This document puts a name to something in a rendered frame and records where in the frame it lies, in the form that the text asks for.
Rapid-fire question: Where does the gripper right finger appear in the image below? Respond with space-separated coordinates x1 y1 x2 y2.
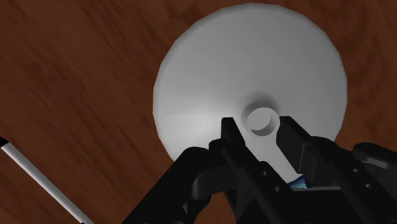
278 116 397 224

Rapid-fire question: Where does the white pen with black tip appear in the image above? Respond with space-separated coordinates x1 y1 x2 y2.
0 136 95 224

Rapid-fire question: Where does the white round plate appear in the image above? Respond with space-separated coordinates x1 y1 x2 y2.
153 2 348 162

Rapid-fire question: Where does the white round-headed scoop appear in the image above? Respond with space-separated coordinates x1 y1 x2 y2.
244 106 309 190

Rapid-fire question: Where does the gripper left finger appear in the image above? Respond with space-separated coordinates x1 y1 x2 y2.
122 117 291 224

